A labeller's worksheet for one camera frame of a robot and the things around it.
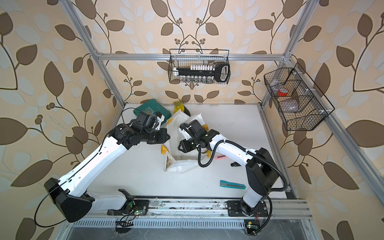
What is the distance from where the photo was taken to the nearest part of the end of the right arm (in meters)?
0.61

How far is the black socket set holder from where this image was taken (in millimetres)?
823

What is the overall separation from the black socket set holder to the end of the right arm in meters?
0.32
